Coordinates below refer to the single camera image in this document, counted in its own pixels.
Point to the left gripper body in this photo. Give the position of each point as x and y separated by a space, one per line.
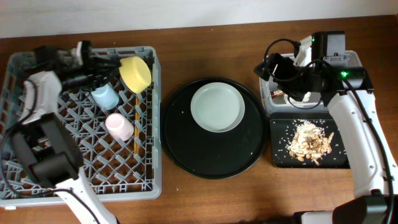
94 71

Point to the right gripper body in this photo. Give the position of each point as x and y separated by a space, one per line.
277 66

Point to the white napkin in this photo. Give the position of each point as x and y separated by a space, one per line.
306 97

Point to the blue plastic cup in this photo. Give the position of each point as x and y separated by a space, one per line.
105 97

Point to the yellow bowl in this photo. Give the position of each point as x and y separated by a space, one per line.
135 73

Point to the gold snack wrapper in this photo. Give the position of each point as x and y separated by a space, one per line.
276 93

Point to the pink plastic cup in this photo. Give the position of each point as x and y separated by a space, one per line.
119 127

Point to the food scraps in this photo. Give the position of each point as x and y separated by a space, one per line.
309 141

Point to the grey round plate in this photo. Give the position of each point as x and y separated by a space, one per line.
217 107

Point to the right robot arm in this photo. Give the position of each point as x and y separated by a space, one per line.
371 161

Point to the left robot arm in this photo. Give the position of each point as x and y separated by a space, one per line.
42 144

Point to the clear plastic waste bin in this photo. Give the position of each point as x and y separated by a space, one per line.
279 105

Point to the grey plastic dishwasher rack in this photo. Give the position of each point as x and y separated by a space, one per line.
118 170

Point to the black rectangular tray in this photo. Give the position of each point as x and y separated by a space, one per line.
283 128

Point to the round black serving tray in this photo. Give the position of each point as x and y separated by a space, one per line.
212 155

